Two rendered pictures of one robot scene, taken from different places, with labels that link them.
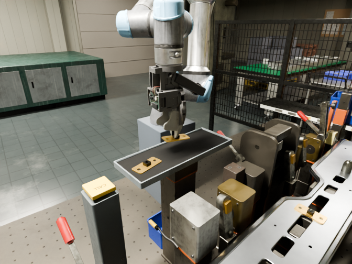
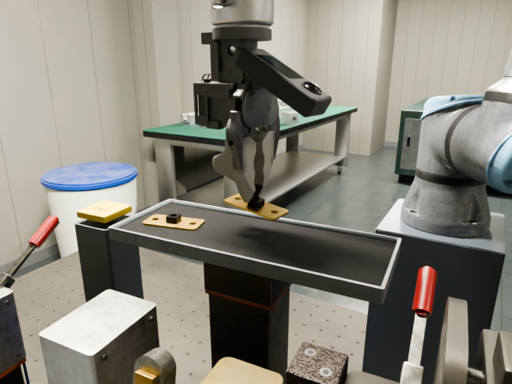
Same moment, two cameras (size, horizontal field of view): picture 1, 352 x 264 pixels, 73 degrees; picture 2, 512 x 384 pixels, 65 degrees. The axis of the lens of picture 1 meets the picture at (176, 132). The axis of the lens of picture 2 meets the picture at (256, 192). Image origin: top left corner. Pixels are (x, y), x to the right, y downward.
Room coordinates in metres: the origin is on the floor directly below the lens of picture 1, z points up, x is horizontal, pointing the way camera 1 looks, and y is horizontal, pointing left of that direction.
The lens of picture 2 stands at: (0.46, -0.47, 1.38)
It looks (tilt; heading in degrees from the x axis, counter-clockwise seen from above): 18 degrees down; 68
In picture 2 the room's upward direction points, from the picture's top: straight up
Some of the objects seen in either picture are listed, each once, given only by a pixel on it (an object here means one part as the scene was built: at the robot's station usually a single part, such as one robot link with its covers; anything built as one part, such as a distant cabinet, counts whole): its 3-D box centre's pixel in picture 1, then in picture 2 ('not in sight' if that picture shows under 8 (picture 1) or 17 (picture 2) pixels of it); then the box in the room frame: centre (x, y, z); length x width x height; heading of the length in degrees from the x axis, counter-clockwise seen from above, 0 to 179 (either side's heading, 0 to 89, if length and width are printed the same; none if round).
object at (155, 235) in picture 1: (164, 228); not in sight; (0.74, 0.05, 0.74); 0.11 x 0.10 x 0.09; 132
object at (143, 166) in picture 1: (146, 163); (174, 219); (0.56, 0.08, 1.17); 0.08 x 0.04 x 0.01; 141
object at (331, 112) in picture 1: (321, 149); not in sight; (1.04, -0.72, 0.95); 0.03 x 0.01 x 0.50; 132
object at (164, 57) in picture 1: (169, 56); (240, 10); (0.64, 0.02, 1.44); 0.08 x 0.08 x 0.05
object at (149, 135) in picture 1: (166, 156); (429, 313); (1.05, 0.05, 0.90); 0.20 x 0.20 x 0.40; 38
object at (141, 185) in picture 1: (178, 151); (249, 238); (0.64, -0.01, 1.16); 0.37 x 0.14 x 0.02; 132
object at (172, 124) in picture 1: (172, 125); (231, 167); (0.63, 0.01, 1.25); 0.06 x 0.03 x 0.09; 121
